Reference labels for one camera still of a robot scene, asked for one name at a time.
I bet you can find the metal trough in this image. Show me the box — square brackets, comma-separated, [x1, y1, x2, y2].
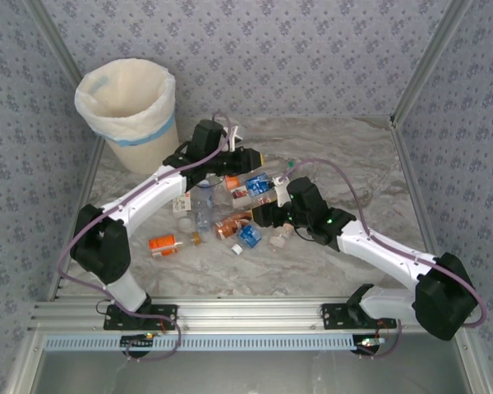
[3, 328, 492, 394]

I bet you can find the cream waste bin with liner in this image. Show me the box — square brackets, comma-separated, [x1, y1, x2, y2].
[74, 57, 180, 175]

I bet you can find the small clear bottle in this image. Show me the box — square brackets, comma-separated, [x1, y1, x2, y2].
[270, 223, 293, 250]

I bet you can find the aluminium frame post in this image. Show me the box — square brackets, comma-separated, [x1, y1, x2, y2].
[389, 0, 476, 129]
[24, 0, 106, 140]

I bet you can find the clear blue-tinted water bottle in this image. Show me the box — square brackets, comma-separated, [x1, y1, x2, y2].
[194, 183, 215, 234]

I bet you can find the clear bottle white label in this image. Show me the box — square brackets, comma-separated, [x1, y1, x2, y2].
[171, 194, 193, 231]

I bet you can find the clear tea bottle green neck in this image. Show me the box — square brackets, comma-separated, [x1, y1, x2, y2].
[261, 154, 299, 176]

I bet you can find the short purple cable loop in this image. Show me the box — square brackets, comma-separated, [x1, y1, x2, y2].
[359, 319, 403, 359]
[125, 314, 183, 363]

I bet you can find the grey slotted cable duct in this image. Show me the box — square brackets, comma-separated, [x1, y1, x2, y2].
[44, 332, 381, 353]

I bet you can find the brown drink bottle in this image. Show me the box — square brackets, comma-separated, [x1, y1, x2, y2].
[213, 211, 252, 241]

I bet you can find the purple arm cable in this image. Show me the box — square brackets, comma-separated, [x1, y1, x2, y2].
[279, 158, 488, 328]
[56, 111, 236, 305]

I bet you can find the orange label bottle amber cap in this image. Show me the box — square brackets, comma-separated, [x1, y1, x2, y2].
[148, 231, 203, 259]

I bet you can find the small black control board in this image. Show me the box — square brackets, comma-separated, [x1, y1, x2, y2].
[120, 332, 156, 358]
[352, 334, 386, 356]

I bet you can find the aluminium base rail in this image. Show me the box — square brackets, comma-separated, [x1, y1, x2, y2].
[27, 297, 416, 333]

